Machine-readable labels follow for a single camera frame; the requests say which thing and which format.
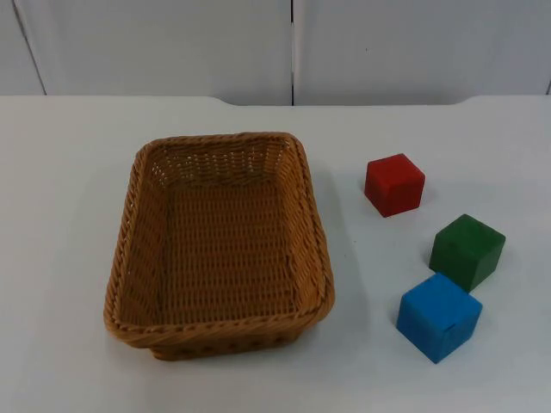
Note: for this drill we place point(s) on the red cube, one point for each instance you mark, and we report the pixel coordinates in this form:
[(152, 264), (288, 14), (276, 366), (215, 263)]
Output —
[(394, 185)]

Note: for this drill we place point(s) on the blue cube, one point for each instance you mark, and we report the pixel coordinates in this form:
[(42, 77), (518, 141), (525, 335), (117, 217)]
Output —
[(437, 318)]

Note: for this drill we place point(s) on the pale brown wicker basket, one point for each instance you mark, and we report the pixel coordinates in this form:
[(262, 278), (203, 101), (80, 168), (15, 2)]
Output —
[(224, 241)]

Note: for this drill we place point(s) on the green cube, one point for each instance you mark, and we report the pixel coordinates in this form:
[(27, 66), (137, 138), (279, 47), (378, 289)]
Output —
[(467, 251)]

